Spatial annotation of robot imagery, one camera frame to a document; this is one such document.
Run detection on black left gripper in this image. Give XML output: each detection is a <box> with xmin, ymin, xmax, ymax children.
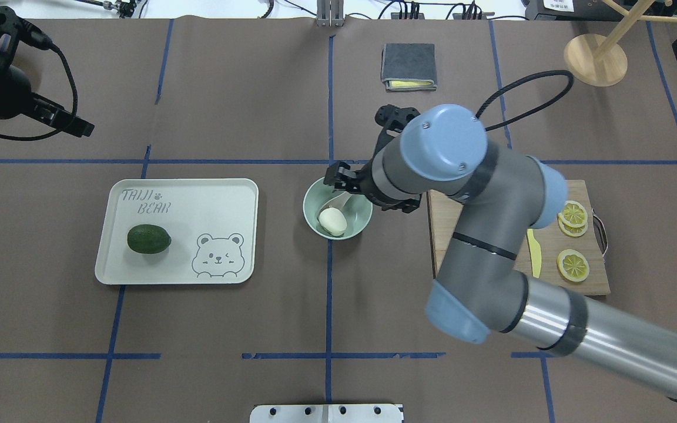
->
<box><xmin>0</xmin><ymin>66</ymin><xmax>95</xmax><ymax>137</ymax></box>

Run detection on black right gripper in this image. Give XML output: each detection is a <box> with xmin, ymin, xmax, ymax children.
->
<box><xmin>323</xmin><ymin>161</ymin><xmax>421</xmax><ymax>214</ymax></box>

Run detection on white plastic spoon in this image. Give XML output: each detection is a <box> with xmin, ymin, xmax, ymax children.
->
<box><xmin>318</xmin><ymin>191</ymin><xmax>352</xmax><ymax>213</ymax></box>

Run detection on white steamed bun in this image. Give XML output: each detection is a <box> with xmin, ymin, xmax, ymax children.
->
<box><xmin>318</xmin><ymin>207</ymin><xmax>347</xmax><ymax>237</ymax></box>

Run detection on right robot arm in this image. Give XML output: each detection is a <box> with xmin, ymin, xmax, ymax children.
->
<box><xmin>323</xmin><ymin>104</ymin><xmax>677</xmax><ymax>402</ymax></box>

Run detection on mint green bowl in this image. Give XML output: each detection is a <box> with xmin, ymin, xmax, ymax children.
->
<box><xmin>303</xmin><ymin>177</ymin><xmax>373</xmax><ymax>240</ymax></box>

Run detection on yellow sponge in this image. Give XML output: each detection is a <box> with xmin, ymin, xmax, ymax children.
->
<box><xmin>385</xmin><ymin>80</ymin><xmax>437</xmax><ymax>93</ymax></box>

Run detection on grey folded cloth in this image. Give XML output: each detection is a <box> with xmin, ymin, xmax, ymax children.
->
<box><xmin>380</xmin><ymin>43</ymin><xmax>438</xmax><ymax>86</ymax></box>

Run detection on white bear tray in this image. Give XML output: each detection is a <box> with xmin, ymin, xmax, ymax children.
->
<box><xmin>95</xmin><ymin>179</ymin><xmax>260</xmax><ymax>286</ymax></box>

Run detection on green avocado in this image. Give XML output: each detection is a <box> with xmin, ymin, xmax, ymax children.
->
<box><xmin>126</xmin><ymin>224</ymin><xmax>172</xmax><ymax>254</ymax></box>

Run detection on yellow plastic knife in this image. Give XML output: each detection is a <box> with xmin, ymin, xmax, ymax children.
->
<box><xmin>526</xmin><ymin>229</ymin><xmax>542</xmax><ymax>278</ymax></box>

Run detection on front lemon slice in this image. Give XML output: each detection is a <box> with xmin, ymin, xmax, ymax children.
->
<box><xmin>557</xmin><ymin>200</ymin><xmax>588</xmax><ymax>229</ymax></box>

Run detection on hidden lemon slice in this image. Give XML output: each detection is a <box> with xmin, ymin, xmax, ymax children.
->
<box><xmin>557</xmin><ymin>214</ymin><xmax>588</xmax><ymax>237</ymax></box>

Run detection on bamboo cutting board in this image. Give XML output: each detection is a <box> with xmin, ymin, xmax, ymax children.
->
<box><xmin>427</xmin><ymin>180</ymin><xmax>611</xmax><ymax>296</ymax></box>

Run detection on top lemon slice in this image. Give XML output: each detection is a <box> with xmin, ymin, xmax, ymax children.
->
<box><xmin>556</xmin><ymin>249</ymin><xmax>591</xmax><ymax>284</ymax></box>

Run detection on wooden mug tree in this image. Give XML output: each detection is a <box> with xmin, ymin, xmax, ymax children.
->
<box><xmin>562</xmin><ymin>1</ymin><xmax>677</xmax><ymax>88</ymax></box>

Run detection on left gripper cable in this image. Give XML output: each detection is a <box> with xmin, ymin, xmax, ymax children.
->
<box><xmin>0</xmin><ymin>26</ymin><xmax>81</xmax><ymax>143</ymax></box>

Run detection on black camera clamp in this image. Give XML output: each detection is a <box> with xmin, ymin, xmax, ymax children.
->
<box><xmin>78</xmin><ymin>0</ymin><xmax>139</xmax><ymax>19</ymax></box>

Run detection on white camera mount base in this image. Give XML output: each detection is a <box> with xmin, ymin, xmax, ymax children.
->
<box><xmin>249</xmin><ymin>403</ymin><xmax>405</xmax><ymax>422</ymax></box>

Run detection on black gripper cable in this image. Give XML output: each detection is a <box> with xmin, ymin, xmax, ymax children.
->
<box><xmin>475</xmin><ymin>69</ymin><xmax>575</xmax><ymax>132</ymax></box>

